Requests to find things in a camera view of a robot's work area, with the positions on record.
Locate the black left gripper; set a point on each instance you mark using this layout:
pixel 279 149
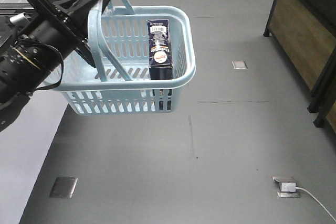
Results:
pixel 65 22

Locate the light blue plastic basket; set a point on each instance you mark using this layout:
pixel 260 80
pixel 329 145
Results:
pixel 120 82

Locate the dark blue cookie box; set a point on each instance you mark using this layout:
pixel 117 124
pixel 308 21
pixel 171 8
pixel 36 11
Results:
pixel 160 53

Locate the small steel floor plate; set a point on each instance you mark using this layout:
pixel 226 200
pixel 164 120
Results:
pixel 239 64

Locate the near white chest freezer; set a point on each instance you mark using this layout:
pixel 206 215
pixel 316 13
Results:
pixel 24 146

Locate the closed steel floor socket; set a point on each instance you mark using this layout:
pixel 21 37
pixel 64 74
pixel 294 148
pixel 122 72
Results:
pixel 63 187

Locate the wooden black-framed display stand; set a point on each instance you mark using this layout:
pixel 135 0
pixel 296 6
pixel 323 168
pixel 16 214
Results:
pixel 305 31

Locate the open floor socket box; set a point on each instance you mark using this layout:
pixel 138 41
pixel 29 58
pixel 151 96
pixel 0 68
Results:
pixel 277 179

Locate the white power adapter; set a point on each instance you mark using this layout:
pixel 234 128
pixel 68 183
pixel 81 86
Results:
pixel 287 187

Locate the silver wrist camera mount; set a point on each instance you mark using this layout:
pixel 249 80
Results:
pixel 21 19

